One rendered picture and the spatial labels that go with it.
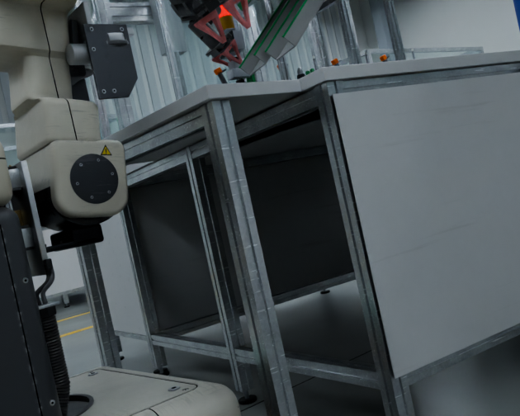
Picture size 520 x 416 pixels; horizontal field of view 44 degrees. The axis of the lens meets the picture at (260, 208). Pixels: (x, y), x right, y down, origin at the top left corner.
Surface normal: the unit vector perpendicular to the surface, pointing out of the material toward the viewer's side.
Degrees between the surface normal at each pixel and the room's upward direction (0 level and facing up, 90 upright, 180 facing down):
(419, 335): 90
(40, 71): 90
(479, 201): 90
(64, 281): 90
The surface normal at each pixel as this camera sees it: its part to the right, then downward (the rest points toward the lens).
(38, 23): 0.61, -0.13
